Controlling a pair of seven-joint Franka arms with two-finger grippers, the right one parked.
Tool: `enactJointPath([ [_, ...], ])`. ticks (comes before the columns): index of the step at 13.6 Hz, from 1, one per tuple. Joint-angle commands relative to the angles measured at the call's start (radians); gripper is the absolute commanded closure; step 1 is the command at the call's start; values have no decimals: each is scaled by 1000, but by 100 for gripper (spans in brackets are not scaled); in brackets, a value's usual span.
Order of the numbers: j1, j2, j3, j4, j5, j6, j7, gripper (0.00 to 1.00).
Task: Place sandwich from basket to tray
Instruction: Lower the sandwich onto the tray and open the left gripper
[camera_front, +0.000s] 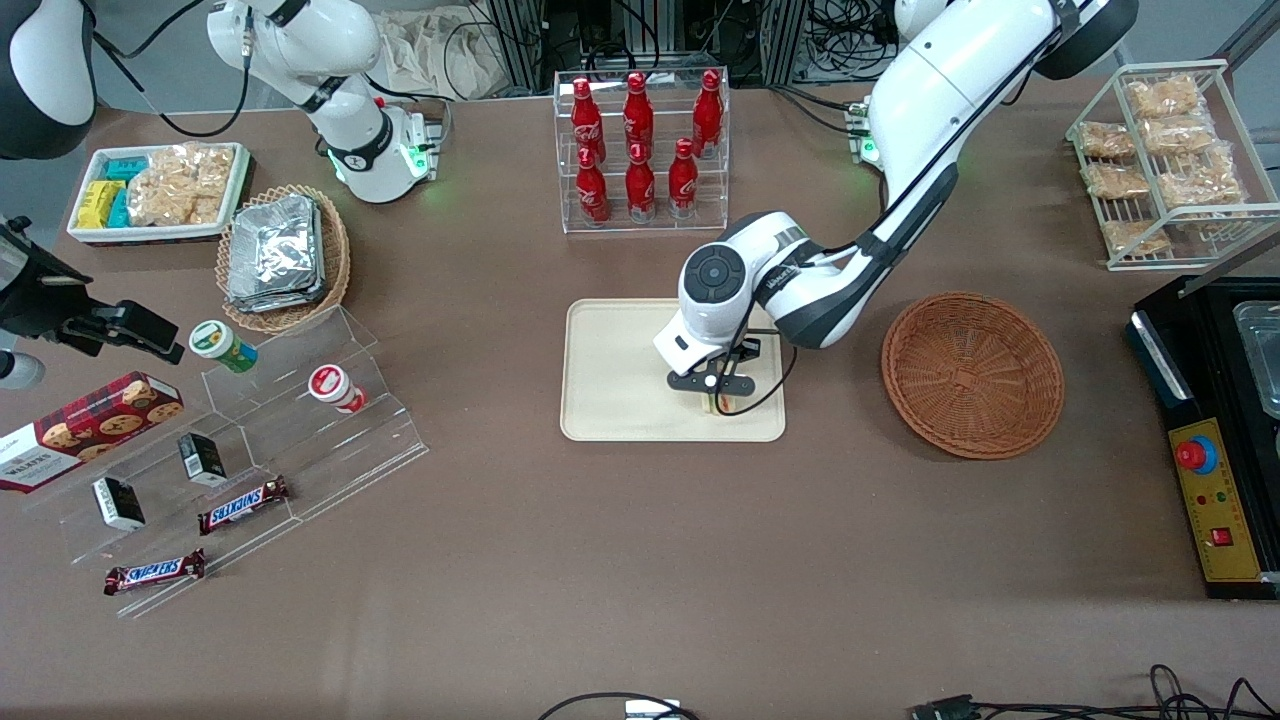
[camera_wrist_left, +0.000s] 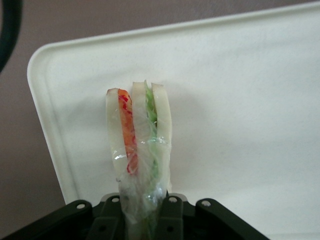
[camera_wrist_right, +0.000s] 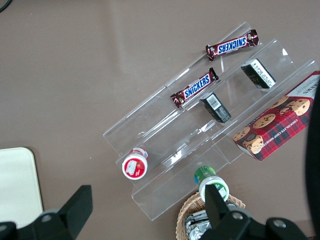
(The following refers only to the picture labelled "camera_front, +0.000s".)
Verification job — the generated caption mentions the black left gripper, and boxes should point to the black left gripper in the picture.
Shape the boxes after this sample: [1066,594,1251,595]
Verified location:
[667,337,762,414]

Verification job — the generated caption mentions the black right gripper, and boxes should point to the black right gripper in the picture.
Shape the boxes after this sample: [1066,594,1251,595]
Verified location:
[0,215,187,364]

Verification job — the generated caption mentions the white rectangular snack tray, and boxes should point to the white rectangular snack tray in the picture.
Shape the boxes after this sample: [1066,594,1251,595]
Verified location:
[66,142,253,246]

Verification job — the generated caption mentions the beige plastic tray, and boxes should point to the beige plastic tray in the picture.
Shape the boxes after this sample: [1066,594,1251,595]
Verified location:
[560,298,787,443]

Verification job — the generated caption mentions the oval tan wicker basket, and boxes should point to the oval tan wicker basket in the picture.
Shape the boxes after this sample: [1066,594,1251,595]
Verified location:
[215,184,353,335]

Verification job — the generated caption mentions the round brown wicker basket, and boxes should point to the round brown wicker basket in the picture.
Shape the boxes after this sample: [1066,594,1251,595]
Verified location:
[881,291,1066,461]

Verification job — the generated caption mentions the red tartan cookie box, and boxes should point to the red tartan cookie box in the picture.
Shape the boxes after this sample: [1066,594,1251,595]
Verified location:
[0,371,186,494]

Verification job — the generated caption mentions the green lid snack cup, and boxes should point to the green lid snack cup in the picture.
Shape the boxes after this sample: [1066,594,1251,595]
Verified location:
[188,319,259,375]

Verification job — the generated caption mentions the yellow snack pack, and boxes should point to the yellow snack pack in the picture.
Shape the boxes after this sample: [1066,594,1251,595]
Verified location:
[76,179,127,230]

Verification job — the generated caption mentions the small black box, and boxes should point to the small black box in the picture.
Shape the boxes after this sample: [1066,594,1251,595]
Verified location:
[91,476,147,533]
[177,432,229,488]

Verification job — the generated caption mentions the clear bag of crackers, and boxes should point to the clear bag of crackers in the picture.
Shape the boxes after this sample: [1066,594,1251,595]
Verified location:
[126,142,237,228]

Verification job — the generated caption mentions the foil wrapped pack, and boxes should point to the foil wrapped pack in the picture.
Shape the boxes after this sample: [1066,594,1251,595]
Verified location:
[224,278,328,315]
[227,194,321,299]

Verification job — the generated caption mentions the clear acrylic bottle rack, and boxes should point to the clear acrylic bottle rack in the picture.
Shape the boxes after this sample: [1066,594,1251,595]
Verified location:
[554,66,731,235]

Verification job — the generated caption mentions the snickers chocolate bar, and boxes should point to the snickers chocolate bar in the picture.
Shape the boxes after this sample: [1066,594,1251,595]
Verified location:
[197,475,292,536]
[103,548,207,597]

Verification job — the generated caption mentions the red cola bottle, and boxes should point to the red cola bottle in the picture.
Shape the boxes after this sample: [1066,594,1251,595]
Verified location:
[692,69,725,160]
[667,138,700,220]
[624,142,658,224]
[622,71,655,161]
[575,147,611,227]
[570,77,607,166]

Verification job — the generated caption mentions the red lid snack cup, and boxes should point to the red lid snack cup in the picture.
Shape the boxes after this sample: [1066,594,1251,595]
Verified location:
[307,364,367,415]

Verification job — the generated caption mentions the clear acrylic stepped shelf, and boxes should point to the clear acrylic stepped shelf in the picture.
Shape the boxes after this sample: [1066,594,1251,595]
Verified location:
[20,305,431,619]

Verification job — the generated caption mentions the beige crumpled cloth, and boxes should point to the beige crumpled cloth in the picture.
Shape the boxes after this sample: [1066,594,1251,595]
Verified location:
[372,4,506,102]

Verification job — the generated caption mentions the clear bag of pastry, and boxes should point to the clear bag of pastry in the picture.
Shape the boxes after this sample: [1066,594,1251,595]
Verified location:
[1157,148,1247,210]
[1100,219,1172,257]
[1077,121,1137,160]
[1140,114,1217,155]
[1127,76,1203,121]
[1082,162,1152,200]

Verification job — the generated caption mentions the black machine with yellow panel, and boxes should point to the black machine with yellow panel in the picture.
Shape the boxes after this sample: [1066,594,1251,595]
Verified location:
[1127,268,1280,602]

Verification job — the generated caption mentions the red emergency stop button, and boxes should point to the red emergency stop button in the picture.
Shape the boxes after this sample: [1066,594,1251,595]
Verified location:
[1174,436,1219,477]

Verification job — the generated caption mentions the slanted metal bar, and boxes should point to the slanted metal bar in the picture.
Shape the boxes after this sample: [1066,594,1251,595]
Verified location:
[1178,224,1280,299]

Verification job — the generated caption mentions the metal machine basin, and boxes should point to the metal machine basin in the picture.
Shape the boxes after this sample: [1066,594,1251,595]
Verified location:
[1231,299,1280,422]

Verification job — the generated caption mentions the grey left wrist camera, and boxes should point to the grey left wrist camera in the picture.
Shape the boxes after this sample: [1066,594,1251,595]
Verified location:
[654,312,738,378]

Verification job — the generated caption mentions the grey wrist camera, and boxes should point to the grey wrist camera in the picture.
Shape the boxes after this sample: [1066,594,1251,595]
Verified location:
[0,349,47,391]
[654,312,738,378]

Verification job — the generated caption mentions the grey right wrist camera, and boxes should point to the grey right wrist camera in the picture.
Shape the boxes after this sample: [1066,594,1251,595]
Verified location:
[0,349,47,391]

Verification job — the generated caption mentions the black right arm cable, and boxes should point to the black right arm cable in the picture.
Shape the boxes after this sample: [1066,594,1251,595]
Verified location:
[88,0,253,139]

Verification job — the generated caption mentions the black looped floor cable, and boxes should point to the black looped floor cable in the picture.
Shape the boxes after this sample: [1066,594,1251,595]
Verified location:
[538,691,703,720]

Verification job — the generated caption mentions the aluminium frame post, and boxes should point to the aluminium frame post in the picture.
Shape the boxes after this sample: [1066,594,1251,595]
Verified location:
[484,0,548,93]
[758,0,813,87]

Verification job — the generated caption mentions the black cable connector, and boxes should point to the black cable connector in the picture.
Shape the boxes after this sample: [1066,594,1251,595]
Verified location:
[911,694,987,720]

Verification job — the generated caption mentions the tangled black background cables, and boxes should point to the tangled black background cables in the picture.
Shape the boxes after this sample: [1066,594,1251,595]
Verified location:
[805,0,909,83]

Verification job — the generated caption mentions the white wire rack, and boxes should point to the white wire rack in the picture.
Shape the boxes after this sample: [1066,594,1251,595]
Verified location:
[1064,57,1280,273]

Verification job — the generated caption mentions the black tangled floor cables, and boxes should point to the black tangled floor cables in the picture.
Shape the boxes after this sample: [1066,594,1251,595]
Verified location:
[975,663,1280,720]

